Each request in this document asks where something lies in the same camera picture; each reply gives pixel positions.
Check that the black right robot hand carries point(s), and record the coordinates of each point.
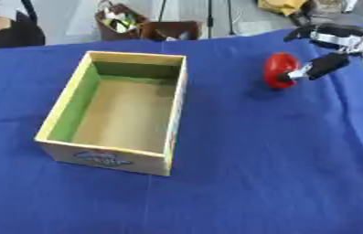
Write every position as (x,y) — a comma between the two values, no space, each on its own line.
(339,38)

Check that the red round toy fruit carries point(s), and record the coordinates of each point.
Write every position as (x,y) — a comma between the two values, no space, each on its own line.
(278,67)

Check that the brown open box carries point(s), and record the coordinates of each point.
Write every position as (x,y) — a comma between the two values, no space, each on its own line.
(169,30)

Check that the tan cardboard box green inside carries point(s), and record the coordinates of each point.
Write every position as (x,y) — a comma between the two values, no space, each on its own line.
(125,119)

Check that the yellow bag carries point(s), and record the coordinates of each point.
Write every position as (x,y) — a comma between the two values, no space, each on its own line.
(283,6)

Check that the black tripod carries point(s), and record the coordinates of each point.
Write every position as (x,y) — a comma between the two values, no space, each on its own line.
(209,16)

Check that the brown paper bag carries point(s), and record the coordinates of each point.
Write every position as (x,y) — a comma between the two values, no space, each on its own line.
(119,23)

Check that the person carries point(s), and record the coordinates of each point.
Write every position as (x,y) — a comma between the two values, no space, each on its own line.
(9,30)

